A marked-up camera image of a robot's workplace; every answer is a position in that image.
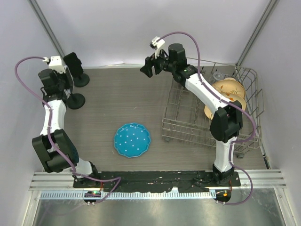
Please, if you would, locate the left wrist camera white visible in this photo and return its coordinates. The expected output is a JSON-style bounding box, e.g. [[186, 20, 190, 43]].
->
[[42, 56, 66, 73]]

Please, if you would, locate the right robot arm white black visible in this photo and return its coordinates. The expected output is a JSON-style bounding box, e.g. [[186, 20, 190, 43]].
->
[[140, 43, 243, 186]]

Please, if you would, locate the metal wire dish rack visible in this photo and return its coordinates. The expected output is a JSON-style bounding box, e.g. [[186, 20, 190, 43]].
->
[[162, 62, 264, 158]]

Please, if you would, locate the black smartphone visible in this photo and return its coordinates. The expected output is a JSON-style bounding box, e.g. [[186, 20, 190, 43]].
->
[[63, 52, 84, 78]]

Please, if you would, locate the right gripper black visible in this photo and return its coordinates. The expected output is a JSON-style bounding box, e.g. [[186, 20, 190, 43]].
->
[[140, 47, 175, 78]]

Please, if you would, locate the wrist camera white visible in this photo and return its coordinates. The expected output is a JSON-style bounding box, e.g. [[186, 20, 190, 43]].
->
[[42, 56, 66, 73], [150, 36, 165, 59]]

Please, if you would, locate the beige plate with leaves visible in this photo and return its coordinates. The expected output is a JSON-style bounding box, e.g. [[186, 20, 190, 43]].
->
[[204, 94, 246, 118]]

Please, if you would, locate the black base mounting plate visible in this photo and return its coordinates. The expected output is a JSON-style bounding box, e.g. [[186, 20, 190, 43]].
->
[[73, 170, 241, 193]]

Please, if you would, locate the clear glass in rack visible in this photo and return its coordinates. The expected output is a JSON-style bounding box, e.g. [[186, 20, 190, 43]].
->
[[212, 71, 226, 82]]

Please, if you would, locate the blue dotted plate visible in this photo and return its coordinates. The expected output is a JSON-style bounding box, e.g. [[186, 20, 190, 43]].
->
[[113, 122, 151, 158]]

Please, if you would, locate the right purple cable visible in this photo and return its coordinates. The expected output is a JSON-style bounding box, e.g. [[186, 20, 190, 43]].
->
[[159, 32, 256, 205]]

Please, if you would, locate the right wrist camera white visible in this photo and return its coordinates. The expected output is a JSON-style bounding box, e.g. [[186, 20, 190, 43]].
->
[[150, 36, 165, 59]]

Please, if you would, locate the black phone stand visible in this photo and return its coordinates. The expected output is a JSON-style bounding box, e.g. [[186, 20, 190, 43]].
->
[[67, 93, 86, 110]]

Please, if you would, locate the lavender smartphone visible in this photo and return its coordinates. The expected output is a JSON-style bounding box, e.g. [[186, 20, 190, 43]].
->
[[65, 90, 70, 98]]

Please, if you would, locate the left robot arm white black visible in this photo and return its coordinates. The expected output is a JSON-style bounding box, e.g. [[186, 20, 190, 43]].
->
[[32, 66, 100, 188]]

